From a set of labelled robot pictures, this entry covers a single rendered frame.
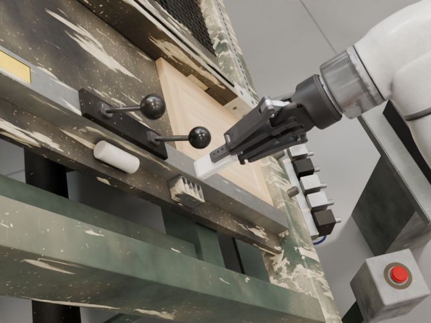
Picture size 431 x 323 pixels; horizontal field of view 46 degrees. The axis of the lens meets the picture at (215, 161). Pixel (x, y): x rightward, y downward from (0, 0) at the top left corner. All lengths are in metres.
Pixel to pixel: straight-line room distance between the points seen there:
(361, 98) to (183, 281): 0.36
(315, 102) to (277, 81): 2.13
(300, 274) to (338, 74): 0.71
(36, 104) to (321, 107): 0.39
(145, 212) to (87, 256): 1.76
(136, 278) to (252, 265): 1.40
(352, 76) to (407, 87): 0.07
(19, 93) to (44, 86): 0.04
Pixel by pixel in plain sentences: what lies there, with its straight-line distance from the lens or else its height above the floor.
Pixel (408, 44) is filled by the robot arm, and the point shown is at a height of 1.66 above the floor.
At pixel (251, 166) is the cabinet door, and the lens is 1.37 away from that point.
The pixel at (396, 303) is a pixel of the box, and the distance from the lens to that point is 1.31.
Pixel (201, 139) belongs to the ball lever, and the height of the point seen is 1.45.
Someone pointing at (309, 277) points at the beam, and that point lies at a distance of 1.30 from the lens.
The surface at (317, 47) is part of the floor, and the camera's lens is 3.04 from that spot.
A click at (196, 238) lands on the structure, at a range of 1.06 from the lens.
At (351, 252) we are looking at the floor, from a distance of 2.35.
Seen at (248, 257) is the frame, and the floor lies 0.18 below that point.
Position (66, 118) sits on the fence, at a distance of 0.78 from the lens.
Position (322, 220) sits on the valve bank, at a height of 0.76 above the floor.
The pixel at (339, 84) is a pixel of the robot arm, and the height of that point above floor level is 1.60.
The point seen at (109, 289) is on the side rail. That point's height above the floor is 1.45.
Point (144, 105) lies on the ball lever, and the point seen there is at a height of 1.55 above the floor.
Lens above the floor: 2.11
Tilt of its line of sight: 58 degrees down
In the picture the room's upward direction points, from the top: straight up
